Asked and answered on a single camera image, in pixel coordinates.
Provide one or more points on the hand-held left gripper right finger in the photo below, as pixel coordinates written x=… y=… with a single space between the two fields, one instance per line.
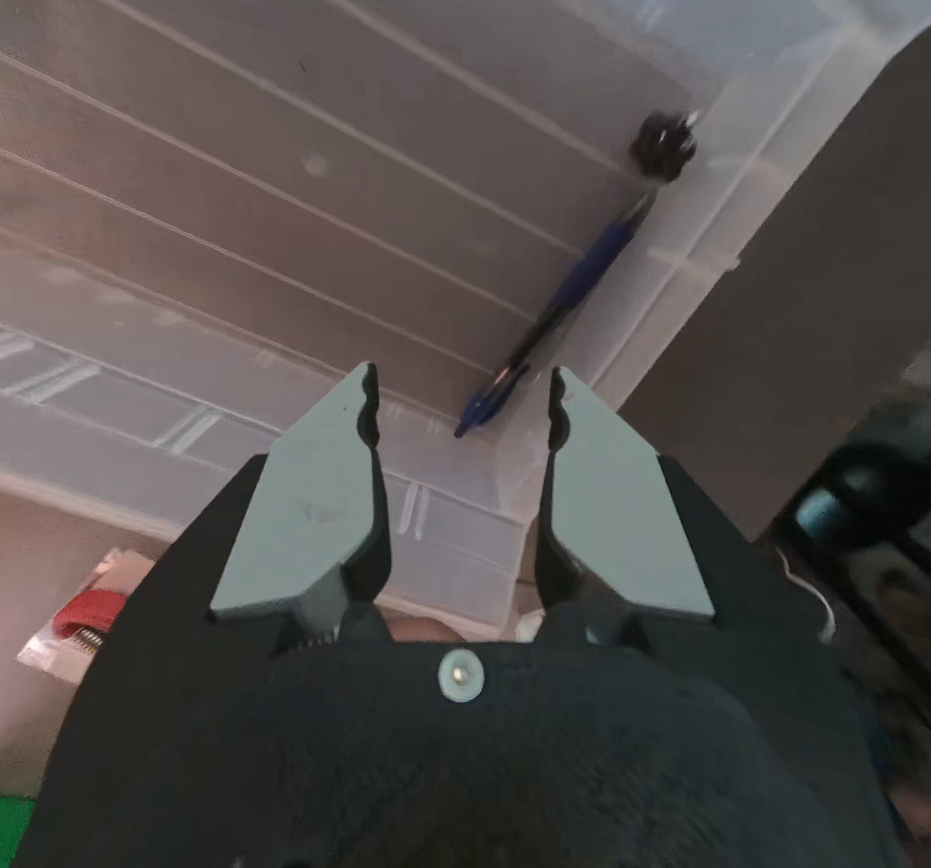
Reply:
x=618 y=519

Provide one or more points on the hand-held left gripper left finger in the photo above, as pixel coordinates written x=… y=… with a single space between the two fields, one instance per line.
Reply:
x=305 y=504

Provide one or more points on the clear plastic bin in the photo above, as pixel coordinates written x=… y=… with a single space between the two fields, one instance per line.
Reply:
x=218 y=155

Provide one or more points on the red item in clear packet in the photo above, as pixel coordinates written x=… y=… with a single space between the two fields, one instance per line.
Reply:
x=87 y=613

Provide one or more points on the blue pen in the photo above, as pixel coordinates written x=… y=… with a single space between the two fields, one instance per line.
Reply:
x=593 y=264

